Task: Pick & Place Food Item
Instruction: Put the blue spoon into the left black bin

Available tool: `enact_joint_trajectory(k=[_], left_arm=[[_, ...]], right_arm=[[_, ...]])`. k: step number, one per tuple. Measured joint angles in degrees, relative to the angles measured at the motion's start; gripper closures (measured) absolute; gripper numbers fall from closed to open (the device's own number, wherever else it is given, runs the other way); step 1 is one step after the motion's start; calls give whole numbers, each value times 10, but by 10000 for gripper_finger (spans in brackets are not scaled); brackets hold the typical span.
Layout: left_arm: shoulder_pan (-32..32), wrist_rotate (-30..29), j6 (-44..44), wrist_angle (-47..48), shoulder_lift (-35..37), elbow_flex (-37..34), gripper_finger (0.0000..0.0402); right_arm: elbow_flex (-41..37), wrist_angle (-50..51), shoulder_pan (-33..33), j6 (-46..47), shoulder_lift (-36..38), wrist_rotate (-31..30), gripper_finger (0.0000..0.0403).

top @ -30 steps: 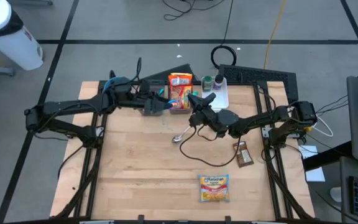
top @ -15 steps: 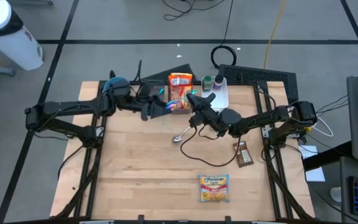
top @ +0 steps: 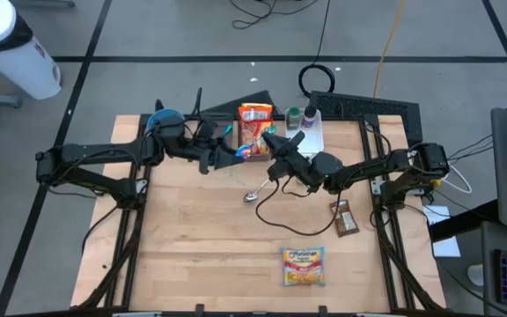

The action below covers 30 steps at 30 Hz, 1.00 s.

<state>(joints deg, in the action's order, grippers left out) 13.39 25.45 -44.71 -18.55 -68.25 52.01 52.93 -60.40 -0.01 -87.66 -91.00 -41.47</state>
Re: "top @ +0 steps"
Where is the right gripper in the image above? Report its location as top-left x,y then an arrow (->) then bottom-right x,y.
261,130 -> 315,182

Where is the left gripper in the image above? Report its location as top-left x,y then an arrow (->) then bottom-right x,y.
182,118 -> 246,175

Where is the red ramen packet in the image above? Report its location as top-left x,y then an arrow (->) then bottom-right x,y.
239,119 -> 275,156

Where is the green-lid spice jar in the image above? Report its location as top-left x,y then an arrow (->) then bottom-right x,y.
287,106 -> 303,131

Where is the orange ramen packet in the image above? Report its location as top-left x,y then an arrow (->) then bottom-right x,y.
238,104 -> 275,125

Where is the black-lid spice jar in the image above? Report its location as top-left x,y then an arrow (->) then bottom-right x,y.
302,105 -> 318,130

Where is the orange-handled spoon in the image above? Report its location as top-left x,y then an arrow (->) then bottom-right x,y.
243,178 -> 271,204

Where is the blue bowl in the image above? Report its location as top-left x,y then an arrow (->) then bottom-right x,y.
147,107 -> 186,133

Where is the brown snack bar packet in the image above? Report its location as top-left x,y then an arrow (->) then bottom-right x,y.
329,199 -> 361,239

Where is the blue ramen packet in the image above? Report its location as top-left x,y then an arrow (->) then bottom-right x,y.
280,246 -> 327,287

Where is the grey plastic bin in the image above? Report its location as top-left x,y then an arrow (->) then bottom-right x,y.
237,109 -> 276,163
196,111 -> 236,165

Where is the white plastic bin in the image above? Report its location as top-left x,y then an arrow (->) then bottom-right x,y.
284,107 -> 326,161

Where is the black wedge-shaped panel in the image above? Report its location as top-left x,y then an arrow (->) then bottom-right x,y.
202,89 -> 282,119

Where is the white paper sheet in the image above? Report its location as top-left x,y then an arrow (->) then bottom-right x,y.
421,204 -> 462,259

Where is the black support bar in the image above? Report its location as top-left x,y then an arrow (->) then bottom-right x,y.
428,200 -> 500,244

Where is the white trash can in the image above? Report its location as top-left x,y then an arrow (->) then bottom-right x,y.
0,0 -> 62,101

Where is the grey metal bar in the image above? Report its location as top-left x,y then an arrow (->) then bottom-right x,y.
10,0 -> 77,9

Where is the white computer mouse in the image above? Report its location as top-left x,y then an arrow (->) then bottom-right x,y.
467,263 -> 486,287

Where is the coiled black cable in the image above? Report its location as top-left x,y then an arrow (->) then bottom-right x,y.
298,63 -> 336,99

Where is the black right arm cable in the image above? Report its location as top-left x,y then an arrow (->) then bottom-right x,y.
254,177 -> 343,238

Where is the black aluminium table frame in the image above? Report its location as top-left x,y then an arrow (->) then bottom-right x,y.
70,99 -> 447,317

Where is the black hanging cable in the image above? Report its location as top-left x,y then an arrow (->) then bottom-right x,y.
316,0 -> 332,61

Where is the tangled black floor cable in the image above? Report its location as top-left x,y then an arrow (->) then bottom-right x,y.
229,0 -> 325,31

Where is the yellow hanging cable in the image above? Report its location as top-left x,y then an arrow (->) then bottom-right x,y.
372,0 -> 408,99

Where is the white cable bundle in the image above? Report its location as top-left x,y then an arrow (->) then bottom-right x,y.
445,156 -> 474,195

